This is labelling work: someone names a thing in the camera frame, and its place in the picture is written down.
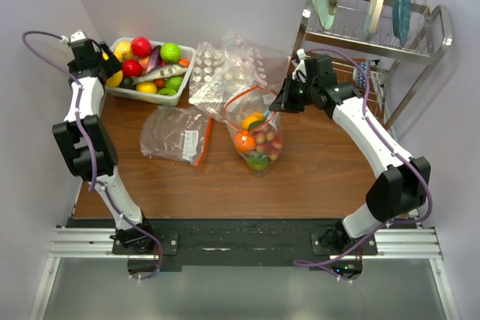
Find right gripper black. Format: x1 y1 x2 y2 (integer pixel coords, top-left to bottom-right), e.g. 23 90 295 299
270 74 318 113

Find clear zip bag orange zipper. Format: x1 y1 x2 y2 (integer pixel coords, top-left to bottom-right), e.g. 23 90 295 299
223 85 283 176

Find red lychee bunch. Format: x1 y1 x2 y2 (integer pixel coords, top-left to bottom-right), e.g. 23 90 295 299
250 122 283 161

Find orange fruit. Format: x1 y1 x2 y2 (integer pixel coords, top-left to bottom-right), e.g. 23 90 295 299
233 130 257 154

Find green yellow mango fruit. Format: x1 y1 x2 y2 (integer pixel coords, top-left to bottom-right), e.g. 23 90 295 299
246 154 271 171

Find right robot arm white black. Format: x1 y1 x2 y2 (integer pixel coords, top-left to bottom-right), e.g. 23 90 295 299
269 49 432 255

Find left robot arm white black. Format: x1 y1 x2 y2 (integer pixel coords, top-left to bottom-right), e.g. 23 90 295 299
52 31 156 254

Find clear bag pink dots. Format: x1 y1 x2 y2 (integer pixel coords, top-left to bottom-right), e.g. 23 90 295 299
188 31 293 124

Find crumpled clear zip bag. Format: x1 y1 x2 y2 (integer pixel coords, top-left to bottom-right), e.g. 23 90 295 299
139 106 213 166

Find yellow lemon front left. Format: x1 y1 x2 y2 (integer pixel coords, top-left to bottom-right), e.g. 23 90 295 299
106 70 123 88

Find pale peach fruit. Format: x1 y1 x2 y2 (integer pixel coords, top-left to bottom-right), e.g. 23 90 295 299
114 40 134 62

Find red apple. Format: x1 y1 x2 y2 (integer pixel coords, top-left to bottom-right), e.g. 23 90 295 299
122 59 143 77
130 37 152 58

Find dark green avocado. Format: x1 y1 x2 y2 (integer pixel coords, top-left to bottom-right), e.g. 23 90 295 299
119 77 136 90

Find small yellow lemon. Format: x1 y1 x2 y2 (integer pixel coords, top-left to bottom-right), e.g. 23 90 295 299
136 82 158 94

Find white plastic fruit tray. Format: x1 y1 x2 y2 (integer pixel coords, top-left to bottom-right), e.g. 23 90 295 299
106 45 197 106

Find purple eggplant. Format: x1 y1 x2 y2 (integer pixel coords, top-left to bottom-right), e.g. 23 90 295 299
145 45 161 73

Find silver toy fish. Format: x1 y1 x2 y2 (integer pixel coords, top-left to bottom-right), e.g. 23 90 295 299
132 64 188 85

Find green lime fruit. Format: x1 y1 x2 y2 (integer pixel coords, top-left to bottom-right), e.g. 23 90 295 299
160 43 182 63

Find blue white patterned bowl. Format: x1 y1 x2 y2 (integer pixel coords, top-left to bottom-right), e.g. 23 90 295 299
352 60 373 90

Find green pepper slice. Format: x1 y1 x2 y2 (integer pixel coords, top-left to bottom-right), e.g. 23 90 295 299
157 88 177 96

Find light green guava fruit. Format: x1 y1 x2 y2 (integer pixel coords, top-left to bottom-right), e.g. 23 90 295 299
164 76 184 91

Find small orange tangerine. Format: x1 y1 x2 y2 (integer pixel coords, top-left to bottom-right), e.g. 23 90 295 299
178 58 190 67

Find steel dish rack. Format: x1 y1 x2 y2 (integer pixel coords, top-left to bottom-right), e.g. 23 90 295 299
292 0 452 131

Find white cream plate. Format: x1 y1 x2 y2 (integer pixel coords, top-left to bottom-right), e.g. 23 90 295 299
364 0 384 41

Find teal blue plate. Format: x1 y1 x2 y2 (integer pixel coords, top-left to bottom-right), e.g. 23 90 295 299
391 0 411 48

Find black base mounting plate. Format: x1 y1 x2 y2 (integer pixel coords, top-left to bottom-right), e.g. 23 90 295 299
111 219 377 274

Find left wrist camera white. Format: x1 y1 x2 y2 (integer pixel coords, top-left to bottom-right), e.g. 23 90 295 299
69 30 88 45

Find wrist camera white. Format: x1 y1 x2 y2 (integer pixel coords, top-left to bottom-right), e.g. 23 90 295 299
292 49 308 82
69 30 88 45

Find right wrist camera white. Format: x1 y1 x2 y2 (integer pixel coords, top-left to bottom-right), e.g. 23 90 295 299
292 49 308 82

